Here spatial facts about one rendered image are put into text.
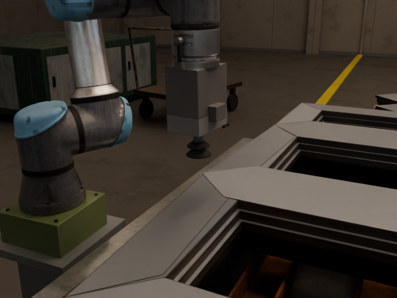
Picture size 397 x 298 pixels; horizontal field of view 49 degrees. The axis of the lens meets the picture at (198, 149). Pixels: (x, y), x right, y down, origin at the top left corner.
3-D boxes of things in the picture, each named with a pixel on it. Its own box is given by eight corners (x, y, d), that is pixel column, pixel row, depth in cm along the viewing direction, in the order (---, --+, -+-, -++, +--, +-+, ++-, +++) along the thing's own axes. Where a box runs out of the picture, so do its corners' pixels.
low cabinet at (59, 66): (57, 83, 682) (51, 31, 656) (158, 94, 603) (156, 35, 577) (-68, 111, 509) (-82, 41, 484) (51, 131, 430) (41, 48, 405)
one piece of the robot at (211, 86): (211, 46, 60) (212, 156, 66) (243, 40, 67) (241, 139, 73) (157, 44, 66) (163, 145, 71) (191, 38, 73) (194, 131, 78)
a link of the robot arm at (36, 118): (13, 161, 102) (3, 104, 97) (68, 148, 109) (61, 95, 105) (29, 177, 92) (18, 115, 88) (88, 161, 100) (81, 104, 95)
